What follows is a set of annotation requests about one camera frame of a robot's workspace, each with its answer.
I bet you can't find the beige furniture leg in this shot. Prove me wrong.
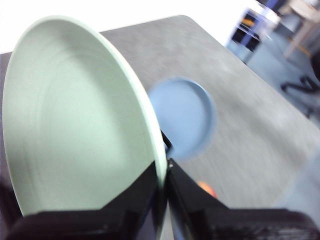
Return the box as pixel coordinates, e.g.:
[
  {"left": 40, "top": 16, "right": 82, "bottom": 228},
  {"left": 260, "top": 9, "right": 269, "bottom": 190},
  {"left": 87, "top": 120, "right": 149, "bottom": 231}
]
[{"left": 284, "top": 0, "right": 320, "bottom": 59}]

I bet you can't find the black plate rack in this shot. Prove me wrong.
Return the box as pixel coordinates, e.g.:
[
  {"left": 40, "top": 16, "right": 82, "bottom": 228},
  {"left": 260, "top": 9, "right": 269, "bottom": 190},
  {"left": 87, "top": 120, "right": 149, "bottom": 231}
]
[{"left": 160, "top": 129, "right": 174, "bottom": 150}]

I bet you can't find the blue round plate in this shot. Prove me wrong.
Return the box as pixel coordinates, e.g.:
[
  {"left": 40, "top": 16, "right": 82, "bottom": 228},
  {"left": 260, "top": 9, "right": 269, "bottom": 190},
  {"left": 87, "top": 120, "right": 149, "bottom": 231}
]
[{"left": 148, "top": 76, "right": 217, "bottom": 159}]

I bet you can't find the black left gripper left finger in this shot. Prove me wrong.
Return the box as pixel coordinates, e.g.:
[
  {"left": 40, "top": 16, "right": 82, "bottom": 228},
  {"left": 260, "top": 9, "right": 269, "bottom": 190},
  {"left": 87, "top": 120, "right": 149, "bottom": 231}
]
[{"left": 6, "top": 159, "right": 161, "bottom": 240}]

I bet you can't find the black cable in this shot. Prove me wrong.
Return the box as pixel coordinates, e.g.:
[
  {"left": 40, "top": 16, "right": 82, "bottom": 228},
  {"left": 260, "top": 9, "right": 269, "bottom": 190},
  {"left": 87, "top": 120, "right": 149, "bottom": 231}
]
[{"left": 280, "top": 75, "right": 320, "bottom": 118}]

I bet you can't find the red apple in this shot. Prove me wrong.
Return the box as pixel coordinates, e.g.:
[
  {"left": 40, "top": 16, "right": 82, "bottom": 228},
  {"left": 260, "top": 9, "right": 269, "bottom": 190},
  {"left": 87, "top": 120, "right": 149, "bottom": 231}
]
[{"left": 196, "top": 180, "right": 219, "bottom": 199}]

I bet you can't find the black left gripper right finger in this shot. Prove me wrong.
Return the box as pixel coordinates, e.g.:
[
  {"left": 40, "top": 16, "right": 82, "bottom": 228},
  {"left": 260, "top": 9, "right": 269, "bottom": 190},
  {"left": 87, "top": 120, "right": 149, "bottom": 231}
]
[{"left": 166, "top": 157, "right": 320, "bottom": 240}]

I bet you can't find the green round plate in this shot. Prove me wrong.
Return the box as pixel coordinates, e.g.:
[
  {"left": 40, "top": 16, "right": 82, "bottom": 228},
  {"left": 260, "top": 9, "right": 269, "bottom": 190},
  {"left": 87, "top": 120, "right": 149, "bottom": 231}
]
[{"left": 1, "top": 15, "right": 168, "bottom": 240}]

